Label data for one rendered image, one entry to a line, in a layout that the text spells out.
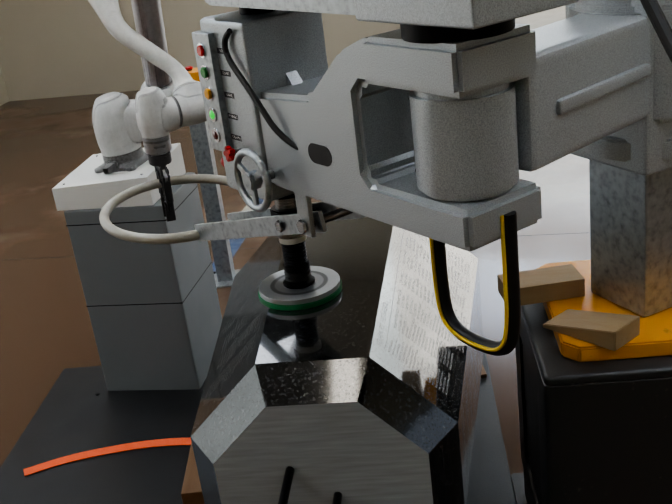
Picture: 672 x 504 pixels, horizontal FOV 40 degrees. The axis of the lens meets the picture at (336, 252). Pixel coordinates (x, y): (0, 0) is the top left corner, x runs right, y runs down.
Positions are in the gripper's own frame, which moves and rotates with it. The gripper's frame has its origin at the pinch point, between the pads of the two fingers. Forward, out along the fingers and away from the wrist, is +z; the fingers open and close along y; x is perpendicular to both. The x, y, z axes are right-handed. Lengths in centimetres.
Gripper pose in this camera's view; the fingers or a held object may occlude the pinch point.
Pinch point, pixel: (168, 209)
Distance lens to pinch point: 313.7
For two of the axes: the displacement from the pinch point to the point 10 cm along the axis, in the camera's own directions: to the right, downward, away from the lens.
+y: 3.7, 3.6, -8.5
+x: 9.3, -2.2, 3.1
